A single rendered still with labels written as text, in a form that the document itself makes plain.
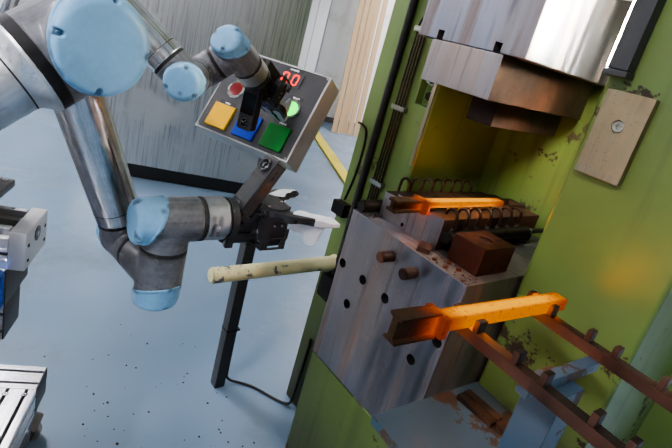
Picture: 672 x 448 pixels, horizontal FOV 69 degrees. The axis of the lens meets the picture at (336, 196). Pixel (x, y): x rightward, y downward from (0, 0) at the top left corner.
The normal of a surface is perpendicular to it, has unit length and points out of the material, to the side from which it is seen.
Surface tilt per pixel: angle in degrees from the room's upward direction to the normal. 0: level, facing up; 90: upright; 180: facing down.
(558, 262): 90
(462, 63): 90
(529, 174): 90
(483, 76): 90
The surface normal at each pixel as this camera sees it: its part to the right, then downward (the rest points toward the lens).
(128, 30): 0.77, 0.32
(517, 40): -0.77, 0.00
